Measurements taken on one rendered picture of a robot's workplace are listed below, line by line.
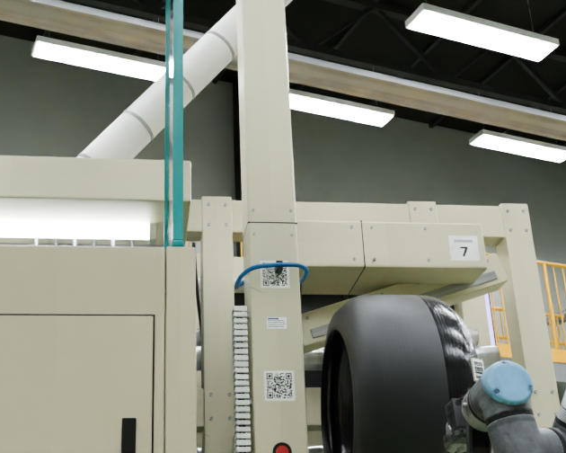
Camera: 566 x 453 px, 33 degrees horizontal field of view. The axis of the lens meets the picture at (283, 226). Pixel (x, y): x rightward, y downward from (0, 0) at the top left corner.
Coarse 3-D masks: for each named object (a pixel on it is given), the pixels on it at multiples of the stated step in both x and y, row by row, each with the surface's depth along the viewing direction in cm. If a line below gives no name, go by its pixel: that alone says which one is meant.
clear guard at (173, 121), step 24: (168, 0) 242; (168, 24) 237; (168, 48) 233; (168, 72) 229; (168, 96) 225; (168, 120) 221; (168, 144) 217; (168, 168) 214; (168, 192) 210; (168, 216) 207; (168, 240) 203
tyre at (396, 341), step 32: (352, 320) 229; (384, 320) 224; (416, 320) 225; (448, 320) 226; (352, 352) 223; (384, 352) 217; (416, 352) 217; (448, 352) 219; (352, 384) 220; (384, 384) 213; (416, 384) 214; (448, 384) 215; (352, 416) 266; (384, 416) 211; (416, 416) 212; (352, 448) 219; (384, 448) 211; (416, 448) 212
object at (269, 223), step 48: (240, 0) 276; (240, 48) 274; (240, 96) 271; (288, 96) 264; (240, 144) 269; (288, 144) 257; (288, 192) 251; (288, 240) 246; (288, 336) 235; (288, 432) 226
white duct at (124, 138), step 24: (288, 0) 317; (216, 24) 306; (192, 48) 300; (216, 48) 300; (192, 72) 295; (216, 72) 301; (144, 96) 290; (192, 96) 297; (120, 120) 285; (144, 120) 285; (96, 144) 281; (120, 144) 281; (144, 144) 288
